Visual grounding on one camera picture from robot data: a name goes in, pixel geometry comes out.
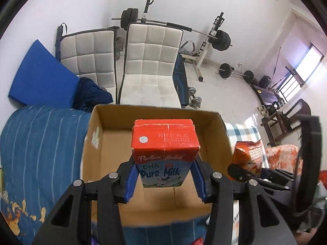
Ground pure milk carton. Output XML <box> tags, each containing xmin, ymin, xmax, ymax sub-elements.
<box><xmin>131</xmin><ymin>119</ymin><xmax>201</xmax><ymax>188</ymax></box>

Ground orange panda snack bag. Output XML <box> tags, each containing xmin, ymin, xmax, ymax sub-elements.
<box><xmin>232</xmin><ymin>140</ymin><xmax>265</xmax><ymax>175</ymax></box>

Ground plaid checkered bedsheet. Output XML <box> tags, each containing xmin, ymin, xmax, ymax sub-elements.
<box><xmin>224</xmin><ymin>122</ymin><xmax>269</xmax><ymax>168</ymax></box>

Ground dark wooden chair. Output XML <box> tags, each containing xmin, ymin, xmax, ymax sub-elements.
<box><xmin>261</xmin><ymin>98</ymin><xmax>311</xmax><ymax>147</ymax></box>

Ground chrome dumbbells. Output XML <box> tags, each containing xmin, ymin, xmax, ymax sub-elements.
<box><xmin>188</xmin><ymin>87</ymin><xmax>202</xmax><ymax>109</ymax></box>

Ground dark blue cloth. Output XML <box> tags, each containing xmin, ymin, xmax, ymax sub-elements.
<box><xmin>72</xmin><ymin>77</ymin><xmax>114</xmax><ymax>113</ymax></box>

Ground blue striped bedsheet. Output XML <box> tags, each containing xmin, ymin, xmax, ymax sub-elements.
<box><xmin>0</xmin><ymin>104</ymin><xmax>210</xmax><ymax>245</ymax></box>

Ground black treadmill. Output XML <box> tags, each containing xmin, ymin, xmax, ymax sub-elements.
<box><xmin>251</xmin><ymin>76</ymin><xmax>285</xmax><ymax>107</ymax></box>

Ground black blue yoga mat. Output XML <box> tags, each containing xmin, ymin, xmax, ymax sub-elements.
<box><xmin>172</xmin><ymin>54</ymin><xmax>189</xmax><ymax>107</ymax></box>

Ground floor barbell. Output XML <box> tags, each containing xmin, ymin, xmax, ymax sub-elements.
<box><xmin>218</xmin><ymin>63</ymin><xmax>254</xmax><ymax>84</ymax></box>

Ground right white padded chair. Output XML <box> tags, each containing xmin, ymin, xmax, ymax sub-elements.
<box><xmin>119</xmin><ymin>23</ymin><xmax>184</xmax><ymax>108</ymax></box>

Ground white padded chair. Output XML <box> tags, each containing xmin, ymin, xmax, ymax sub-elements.
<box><xmin>119</xmin><ymin>23</ymin><xmax>184</xmax><ymax>108</ymax></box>
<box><xmin>55</xmin><ymin>25</ymin><xmax>118</xmax><ymax>103</ymax></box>

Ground left white padded chair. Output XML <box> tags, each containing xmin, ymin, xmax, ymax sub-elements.
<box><xmin>55</xmin><ymin>25</ymin><xmax>118</xmax><ymax>103</ymax></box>

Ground white weight bench rack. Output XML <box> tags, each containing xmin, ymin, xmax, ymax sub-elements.
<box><xmin>138</xmin><ymin>0</ymin><xmax>224</xmax><ymax>82</ymax></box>

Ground blue foam mat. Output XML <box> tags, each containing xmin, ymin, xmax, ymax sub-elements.
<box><xmin>8</xmin><ymin>40</ymin><xmax>79</xmax><ymax>108</ymax></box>

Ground barbell on rack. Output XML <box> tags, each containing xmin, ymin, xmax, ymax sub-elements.
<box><xmin>112</xmin><ymin>8</ymin><xmax>232</xmax><ymax>51</ymax></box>

